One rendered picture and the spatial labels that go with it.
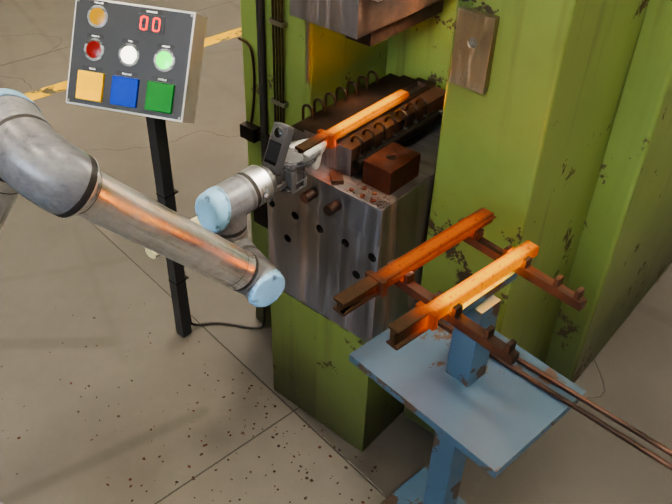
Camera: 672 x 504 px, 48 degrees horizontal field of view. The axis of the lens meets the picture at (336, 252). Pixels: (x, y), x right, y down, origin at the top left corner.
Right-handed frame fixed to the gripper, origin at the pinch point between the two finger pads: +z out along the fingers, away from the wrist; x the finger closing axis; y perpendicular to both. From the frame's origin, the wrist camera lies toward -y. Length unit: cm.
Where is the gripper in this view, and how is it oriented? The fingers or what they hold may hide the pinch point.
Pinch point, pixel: (319, 140)
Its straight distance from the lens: 186.6
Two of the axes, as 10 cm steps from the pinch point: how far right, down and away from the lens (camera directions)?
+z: 6.5, -4.7, 6.0
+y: -0.3, 7.8, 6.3
